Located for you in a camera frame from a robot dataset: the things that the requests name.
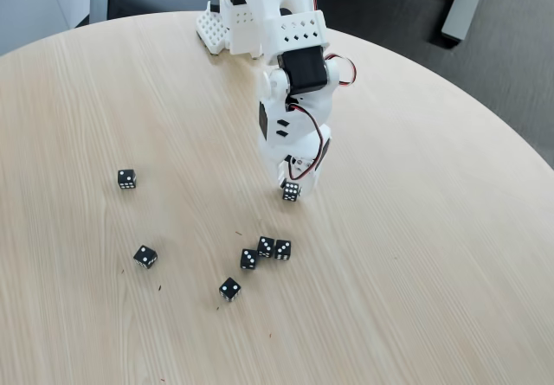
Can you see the black die showing six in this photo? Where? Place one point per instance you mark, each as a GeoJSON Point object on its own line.
{"type": "Point", "coordinates": [291, 192]}

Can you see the black die showing three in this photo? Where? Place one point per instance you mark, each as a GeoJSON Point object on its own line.
{"type": "Point", "coordinates": [282, 249]}
{"type": "Point", "coordinates": [266, 247]}
{"type": "Point", "coordinates": [249, 259]}

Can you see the black die showing two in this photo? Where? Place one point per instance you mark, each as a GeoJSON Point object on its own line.
{"type": "Point", "coordinates": [145, 257]}
{"type": "Point", "coordinates": [229, 290]}

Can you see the black die showing one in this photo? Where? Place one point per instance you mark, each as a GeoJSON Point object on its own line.
{"type": "Point", "coordinates": [126, 179]}

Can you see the grey desk leg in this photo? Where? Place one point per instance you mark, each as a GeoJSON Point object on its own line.
{"type": "Point", "coordinates": [461, 8]}

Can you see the white cabinet panel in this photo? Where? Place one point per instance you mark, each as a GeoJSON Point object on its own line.
{"type": "Point", "coordinates": [39, 8]}

